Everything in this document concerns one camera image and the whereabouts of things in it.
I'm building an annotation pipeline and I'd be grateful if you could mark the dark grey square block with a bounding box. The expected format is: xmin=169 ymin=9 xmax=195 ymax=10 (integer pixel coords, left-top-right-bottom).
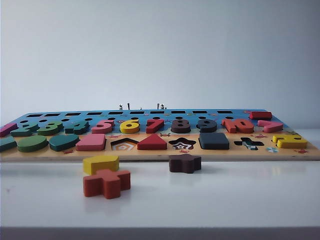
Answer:
xmin=198 ymin=131 xmax=231 ymax=151

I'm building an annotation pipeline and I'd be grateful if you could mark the red number seven piece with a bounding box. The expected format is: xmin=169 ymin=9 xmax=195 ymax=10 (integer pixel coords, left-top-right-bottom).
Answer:
xmin=145 ymin=117 xmax=166 ymax=134

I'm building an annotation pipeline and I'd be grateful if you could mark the brown number eight piece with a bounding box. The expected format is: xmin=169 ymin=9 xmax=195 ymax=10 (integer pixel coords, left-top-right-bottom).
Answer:
xmin=170 ymin=118 xmax=194 ymax=134

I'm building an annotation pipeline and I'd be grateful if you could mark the red triangle block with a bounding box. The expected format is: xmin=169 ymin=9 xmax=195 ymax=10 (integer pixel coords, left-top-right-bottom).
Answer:
xmin=136 ymin=132 xmax=168 ymax=151

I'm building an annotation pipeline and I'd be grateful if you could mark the yellow number six piece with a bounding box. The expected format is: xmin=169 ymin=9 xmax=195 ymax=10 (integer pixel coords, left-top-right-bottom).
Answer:
xmin=119 ymin=117 xmax=141 ymax=134

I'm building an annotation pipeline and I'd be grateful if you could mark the dark grey number nine piece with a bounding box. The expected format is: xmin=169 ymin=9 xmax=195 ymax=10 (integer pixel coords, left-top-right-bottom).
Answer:
xmin=196 ymin=118 xmax=219 ymax=134

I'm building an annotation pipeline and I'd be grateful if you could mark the brown star block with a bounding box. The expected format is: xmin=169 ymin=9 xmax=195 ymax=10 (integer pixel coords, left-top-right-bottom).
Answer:
xmin=168 ymin=153 xmax=203 ymax=174

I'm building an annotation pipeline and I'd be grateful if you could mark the pink number five piece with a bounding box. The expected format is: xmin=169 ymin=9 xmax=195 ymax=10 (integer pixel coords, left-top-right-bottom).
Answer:
xmin=91 ymin=118 xmax=116 ymax=134

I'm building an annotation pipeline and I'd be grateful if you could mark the orange number ten piece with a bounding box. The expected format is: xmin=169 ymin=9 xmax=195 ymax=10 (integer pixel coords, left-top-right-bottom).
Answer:
xmin=221 ymin=117 xmax=256 ymax=134

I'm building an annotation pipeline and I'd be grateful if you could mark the yellow pentagon block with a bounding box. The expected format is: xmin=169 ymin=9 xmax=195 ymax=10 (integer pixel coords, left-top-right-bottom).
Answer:
xmin=82 ymin=154 xmax=120 ymax=176

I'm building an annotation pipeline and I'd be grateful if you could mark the pink trapezoid block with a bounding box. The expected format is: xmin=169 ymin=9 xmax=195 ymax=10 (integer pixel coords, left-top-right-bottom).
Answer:
xmin=75 ymin=132 xmax=107 ymax=152

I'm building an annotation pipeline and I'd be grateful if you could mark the teal number four piece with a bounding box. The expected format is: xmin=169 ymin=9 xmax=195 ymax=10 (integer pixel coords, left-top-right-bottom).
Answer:
xmin=64 ymin=119 xmax=90 ymax=135

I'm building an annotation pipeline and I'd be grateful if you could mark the orange cross block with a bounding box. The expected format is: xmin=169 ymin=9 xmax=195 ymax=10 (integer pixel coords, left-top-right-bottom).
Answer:
xmin=82 ymin=168 xmax=132 ymax=200

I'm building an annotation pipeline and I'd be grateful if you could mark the teal heart block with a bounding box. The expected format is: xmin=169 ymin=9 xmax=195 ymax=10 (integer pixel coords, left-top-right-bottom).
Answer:
xmin=48 ymin=133 xmax=80 ymax=152

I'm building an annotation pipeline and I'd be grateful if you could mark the red minus sign piece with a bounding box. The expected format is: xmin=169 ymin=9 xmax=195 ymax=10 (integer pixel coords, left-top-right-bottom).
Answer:
xmin=248 ymin=110 xmax=273 ymax=120

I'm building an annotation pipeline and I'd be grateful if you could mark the wooden number shape puzzle board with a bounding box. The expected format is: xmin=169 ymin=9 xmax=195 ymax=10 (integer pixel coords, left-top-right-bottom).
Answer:
xmin=0 ymin=108 xmax=320 ymax=163

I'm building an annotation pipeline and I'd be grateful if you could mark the pink sign piece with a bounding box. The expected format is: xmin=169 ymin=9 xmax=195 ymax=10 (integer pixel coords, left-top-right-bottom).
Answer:
xmin=257 ymin=119 xmax=283 ymax=134

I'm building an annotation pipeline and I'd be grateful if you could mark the green number three piece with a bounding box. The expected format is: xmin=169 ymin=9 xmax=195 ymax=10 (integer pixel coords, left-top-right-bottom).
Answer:
xmin=36 ymin=120 xmax=64 ymax=136

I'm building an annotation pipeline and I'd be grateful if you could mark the green oval block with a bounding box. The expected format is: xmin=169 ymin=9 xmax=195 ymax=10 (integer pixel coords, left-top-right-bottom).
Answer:
xmin=16 ymin=134 xmax=49 ymax=153

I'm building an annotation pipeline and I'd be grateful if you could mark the yellow equals sign piece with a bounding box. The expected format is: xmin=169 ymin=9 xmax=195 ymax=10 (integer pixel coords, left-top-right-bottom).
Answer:
xmin=272 ymin=133 xmax=309 ymax=150

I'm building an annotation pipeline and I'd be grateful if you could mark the teal number two piece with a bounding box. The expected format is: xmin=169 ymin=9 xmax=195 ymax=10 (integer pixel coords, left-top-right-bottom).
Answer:
xmin=10 ymin=121 xmax=40 ymax=137

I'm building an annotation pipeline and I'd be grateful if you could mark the pink number one piece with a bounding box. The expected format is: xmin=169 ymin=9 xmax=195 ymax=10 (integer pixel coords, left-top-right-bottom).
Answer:
xmin=0 ymin=122 xmax=19 ymax=138

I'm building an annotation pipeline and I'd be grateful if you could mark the teal rectangle block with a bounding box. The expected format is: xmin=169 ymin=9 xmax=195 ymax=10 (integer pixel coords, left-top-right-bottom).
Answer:
xmin=0 ymin=136 xmax=18 ymax=153

